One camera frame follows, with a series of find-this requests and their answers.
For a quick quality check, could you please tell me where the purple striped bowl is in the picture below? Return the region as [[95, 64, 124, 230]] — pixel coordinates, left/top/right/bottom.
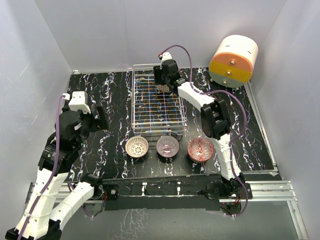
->
[[156, 135, 180, 158]]

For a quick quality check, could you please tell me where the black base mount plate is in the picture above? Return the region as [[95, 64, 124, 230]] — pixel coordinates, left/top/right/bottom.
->
[[103, 180, 253, 214]]

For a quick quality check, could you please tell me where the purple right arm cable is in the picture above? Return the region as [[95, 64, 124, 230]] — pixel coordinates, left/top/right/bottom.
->
[[157, 44, 249, 218]]

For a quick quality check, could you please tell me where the white brown lattice bowl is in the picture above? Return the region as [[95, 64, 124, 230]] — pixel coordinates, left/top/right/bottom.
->
[[125, 136, 149, 159]]

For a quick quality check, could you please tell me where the aluminium frame rail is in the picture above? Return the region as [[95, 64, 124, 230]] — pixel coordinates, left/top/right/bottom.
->
[[24, 82, 310, 240]]

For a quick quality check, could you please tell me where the brown floral patterned bowl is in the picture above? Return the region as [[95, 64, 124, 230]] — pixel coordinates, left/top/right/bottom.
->
[[155, 84, 170, 92]]

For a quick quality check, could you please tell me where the red patterned bowl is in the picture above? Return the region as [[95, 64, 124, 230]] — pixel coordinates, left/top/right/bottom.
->
[[187, 137, 214, 163]]

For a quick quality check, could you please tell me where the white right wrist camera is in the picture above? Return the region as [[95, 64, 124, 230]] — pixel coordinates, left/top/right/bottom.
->
[[158, 51, 172, 62]]

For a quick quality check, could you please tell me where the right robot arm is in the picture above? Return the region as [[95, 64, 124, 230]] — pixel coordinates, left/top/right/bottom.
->
[[153, 59, 249, 200]]

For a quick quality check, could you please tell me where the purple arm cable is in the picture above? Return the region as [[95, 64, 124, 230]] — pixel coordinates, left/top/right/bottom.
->
[[17, 94, 70, 238], [157, 44, 249, 218]]

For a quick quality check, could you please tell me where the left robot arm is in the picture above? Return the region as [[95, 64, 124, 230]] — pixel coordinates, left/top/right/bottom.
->
[[5, 71, 133, 240]]

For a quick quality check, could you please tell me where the orange yellow cylindrical drawer cabinet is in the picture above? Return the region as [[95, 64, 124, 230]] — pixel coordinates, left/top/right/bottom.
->
[[208, 35, 259, 88]]

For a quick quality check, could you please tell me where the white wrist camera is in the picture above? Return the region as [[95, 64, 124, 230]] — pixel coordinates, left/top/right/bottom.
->
[[62, 91, 91, 114], [158, 51, 172, 62]]

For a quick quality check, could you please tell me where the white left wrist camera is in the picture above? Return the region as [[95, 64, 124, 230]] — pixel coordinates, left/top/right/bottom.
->
[[62, 91, 91, 114]]

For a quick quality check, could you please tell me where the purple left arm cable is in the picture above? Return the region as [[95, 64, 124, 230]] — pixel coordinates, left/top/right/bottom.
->
[[17, 94, 70, 238]]

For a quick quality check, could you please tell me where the white wire dish rack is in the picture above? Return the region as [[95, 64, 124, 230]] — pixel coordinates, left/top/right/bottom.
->
[[131, 64, 187, 137]]

